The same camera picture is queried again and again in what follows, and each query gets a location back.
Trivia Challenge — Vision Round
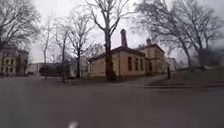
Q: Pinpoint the grass verge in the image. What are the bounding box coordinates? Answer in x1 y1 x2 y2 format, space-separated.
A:
146 68 224 87

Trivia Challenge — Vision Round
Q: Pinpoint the group of large bare trees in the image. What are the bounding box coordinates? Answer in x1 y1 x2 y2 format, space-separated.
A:
133 0 224 72

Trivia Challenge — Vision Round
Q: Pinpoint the large bare tree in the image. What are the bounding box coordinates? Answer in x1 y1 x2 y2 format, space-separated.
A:
0 0 42 51
78 0 136 82

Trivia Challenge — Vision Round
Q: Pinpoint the grey kerb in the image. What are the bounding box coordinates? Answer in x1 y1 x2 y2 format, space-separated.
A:
142 83 224 90

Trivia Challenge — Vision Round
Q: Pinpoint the grey asphalt road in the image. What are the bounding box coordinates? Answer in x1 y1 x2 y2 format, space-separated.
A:
0 75 224 128

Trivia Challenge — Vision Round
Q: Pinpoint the yellow building with chimney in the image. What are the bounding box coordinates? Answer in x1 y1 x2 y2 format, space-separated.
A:
87 28 171 80

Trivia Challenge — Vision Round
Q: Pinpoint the row of bare trees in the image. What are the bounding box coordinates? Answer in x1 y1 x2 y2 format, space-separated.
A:
37 9 101 84

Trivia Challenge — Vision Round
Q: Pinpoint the pale multi-storey building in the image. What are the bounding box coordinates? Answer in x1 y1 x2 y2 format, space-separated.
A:
0 47 30 78

